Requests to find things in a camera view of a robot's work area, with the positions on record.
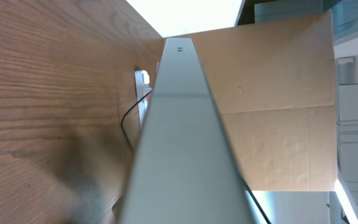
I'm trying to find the Galaxy smartphone bronze screen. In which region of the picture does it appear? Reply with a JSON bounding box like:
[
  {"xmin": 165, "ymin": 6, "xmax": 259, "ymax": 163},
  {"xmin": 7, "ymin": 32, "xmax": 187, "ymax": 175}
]
[{"xmin": 119, "ymin": 38, "xmax": 255, "ymax": 224}]

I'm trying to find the black charging cable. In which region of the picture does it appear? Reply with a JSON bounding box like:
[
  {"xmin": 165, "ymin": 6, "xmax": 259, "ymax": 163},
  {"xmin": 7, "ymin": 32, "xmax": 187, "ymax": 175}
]
[{"xmin": 120, "ymin": 89, "xmax": 272, "ymax": 224}]

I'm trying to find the white power strip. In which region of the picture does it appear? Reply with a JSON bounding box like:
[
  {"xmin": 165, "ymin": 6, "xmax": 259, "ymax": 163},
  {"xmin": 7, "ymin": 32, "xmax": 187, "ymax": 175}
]
[{"xmin": 134, "ymin": 68, "xmax": 152, "ymax": 126}]

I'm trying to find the brown cardboard box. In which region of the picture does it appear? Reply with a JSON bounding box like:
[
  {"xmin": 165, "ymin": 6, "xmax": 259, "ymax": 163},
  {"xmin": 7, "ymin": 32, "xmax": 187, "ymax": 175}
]
[{"xmin": 189, "ymin": 12, "xmax": 337, "ymax": 191}]

